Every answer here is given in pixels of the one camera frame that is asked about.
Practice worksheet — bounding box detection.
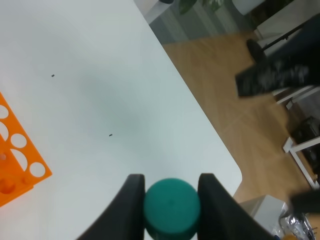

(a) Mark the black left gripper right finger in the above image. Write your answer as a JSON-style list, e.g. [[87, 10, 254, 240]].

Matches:
[[197, 173, 273, 240]]

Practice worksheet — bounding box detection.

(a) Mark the white metal frame table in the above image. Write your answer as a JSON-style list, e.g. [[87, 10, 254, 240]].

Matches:
[[272, 86, 320, 189]]

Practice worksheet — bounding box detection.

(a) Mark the teal capped test tube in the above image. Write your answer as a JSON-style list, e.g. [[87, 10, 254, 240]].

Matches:
[[143, 178, 201, 240]]

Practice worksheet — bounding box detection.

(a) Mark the orange test tube rack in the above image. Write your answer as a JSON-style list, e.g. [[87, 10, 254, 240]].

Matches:
[[0, 96, 52, 206]]

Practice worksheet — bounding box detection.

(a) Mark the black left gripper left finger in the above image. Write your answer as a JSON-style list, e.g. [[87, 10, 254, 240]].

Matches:
[[79, 174, 145, 240]]

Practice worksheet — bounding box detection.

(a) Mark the white box on floor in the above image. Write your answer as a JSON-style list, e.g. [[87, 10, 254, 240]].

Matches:
[[239, 195, 288, 239]]

